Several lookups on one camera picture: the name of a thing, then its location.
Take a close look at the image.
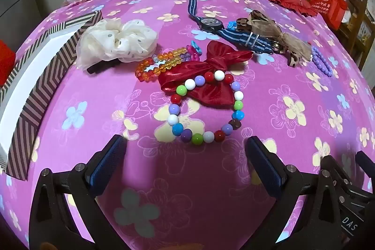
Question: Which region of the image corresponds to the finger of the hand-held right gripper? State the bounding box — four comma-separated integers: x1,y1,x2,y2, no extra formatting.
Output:
355,150,375,172

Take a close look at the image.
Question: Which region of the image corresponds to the large multicolour bead bracelet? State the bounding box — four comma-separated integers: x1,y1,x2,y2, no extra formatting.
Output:
167,70,245,146

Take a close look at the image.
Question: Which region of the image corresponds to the wooden shelf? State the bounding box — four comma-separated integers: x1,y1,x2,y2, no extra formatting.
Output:
337,0,375,69

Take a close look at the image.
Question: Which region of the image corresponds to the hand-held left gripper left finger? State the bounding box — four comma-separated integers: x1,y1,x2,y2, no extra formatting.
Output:
29,134,138,250

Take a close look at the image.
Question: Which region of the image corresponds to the multicolour flower bead bracelet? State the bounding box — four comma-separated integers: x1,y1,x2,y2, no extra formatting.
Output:
186,41,203,61

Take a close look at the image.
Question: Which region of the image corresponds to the purple bead bracelet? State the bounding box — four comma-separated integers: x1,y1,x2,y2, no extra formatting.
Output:
311,46,333,78

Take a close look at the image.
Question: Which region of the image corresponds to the white polka dot scrunchie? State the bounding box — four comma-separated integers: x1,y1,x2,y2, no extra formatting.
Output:
77,19,159,69

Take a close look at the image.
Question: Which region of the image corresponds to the orange bead bracelet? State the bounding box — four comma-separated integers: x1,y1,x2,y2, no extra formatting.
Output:
135,46,189,83

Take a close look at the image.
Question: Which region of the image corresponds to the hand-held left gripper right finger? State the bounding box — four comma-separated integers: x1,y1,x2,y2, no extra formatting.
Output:
244,136,344,250

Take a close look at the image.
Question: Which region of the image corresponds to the black hair clip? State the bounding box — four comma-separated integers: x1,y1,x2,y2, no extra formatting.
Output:
86,58,122,75

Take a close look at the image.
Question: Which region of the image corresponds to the red satin bow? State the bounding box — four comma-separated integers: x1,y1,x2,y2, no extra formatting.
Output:
158,41,254,108

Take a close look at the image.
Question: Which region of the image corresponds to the brown hair bow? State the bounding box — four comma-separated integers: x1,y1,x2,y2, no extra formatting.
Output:
236,10,312,67

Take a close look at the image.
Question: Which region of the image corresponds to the striped gift box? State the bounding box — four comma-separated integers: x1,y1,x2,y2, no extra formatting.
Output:
0,10,104,182

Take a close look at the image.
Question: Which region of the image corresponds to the striped strap wristwatch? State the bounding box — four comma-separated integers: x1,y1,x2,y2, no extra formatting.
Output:
187,0,274,55

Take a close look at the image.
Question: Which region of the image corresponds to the purple floral bedsheet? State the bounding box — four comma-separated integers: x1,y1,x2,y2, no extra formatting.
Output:
0,0,375,250

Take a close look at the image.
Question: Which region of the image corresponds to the red cloth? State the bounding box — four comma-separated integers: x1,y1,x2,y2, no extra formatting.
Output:
0,40,16,81

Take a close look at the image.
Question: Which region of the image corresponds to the red shopping bag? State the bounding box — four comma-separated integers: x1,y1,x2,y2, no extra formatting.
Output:
309,0,348,29

